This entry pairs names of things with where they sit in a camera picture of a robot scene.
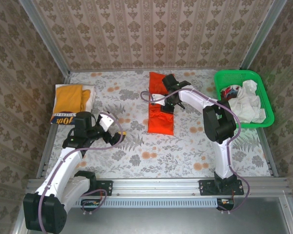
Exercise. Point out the folded yellow t-shirt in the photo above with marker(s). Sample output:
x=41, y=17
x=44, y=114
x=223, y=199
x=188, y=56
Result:
x=68, y=97

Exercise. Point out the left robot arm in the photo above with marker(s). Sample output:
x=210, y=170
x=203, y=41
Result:
x=61, y=170

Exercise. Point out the aluminium frame post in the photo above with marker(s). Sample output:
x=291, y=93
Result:
x=261, y=36

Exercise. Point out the green plastic basket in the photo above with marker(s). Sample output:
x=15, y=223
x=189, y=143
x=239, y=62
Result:
x=236, y=75

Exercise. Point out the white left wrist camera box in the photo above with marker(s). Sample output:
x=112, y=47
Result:
x=105, y=120

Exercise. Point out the red and blue patterned t-shirt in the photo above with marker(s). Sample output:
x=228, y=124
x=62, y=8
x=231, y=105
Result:
x=230, y=92

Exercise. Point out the folded yellow shirt stack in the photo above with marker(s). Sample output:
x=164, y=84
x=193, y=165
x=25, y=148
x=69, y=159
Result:
x=91, y=89

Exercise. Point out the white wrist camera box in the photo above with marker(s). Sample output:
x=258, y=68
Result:
x=158, y=98
x=105, y=120

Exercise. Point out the grey sheet metal panel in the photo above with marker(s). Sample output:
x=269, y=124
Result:
x=156, y=220

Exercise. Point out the floral tablecloth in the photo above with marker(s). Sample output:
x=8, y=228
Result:
x=141, y=158

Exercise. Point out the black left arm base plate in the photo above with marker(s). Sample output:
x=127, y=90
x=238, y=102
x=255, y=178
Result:
x=105, y=187

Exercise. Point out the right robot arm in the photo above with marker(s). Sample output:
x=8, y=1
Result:
x=219, y=126

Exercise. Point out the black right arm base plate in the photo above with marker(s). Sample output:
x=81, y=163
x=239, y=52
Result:
x=206, y=187

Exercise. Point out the orange t-shirt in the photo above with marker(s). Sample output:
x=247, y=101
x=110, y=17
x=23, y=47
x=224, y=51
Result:
x=161, y=122

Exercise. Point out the aluminium side rail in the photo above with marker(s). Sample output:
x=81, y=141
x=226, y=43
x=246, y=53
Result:
x=267, y=146
x=63, y=81

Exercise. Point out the crumpled white t-shirt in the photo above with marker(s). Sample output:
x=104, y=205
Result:
x=249, y=107

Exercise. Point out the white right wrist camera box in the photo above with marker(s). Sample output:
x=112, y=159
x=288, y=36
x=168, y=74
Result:
x=158, y=98

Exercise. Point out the aluminium mounting rail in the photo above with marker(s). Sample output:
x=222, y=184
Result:
x=156, y=186

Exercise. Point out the black wiring connector box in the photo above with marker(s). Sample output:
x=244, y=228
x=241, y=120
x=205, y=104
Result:
x=90, y=204
x=225, y=204

